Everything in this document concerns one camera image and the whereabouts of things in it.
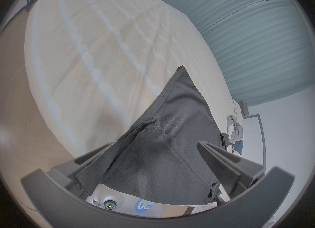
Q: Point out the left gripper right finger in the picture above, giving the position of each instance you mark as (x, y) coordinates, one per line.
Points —
(228, 170)

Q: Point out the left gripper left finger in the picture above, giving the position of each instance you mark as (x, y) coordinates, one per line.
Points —
(83, 173)

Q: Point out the black T-shirt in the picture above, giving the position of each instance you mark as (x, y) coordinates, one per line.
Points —
(172, 148)

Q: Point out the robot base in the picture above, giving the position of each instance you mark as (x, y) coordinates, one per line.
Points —
(123, 197)

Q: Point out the pile of clothes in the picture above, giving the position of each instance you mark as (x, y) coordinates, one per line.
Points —
(236, 131)

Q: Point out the bed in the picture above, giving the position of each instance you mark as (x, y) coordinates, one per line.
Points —
(98, 49)

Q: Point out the white printed pillow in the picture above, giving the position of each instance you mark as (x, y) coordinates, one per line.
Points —
(236, 109)

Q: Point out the grey bedside table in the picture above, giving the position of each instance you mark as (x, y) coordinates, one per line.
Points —
(245, 109)

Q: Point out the blue-green curtain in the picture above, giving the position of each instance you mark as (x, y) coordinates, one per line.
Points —
(246, 37)

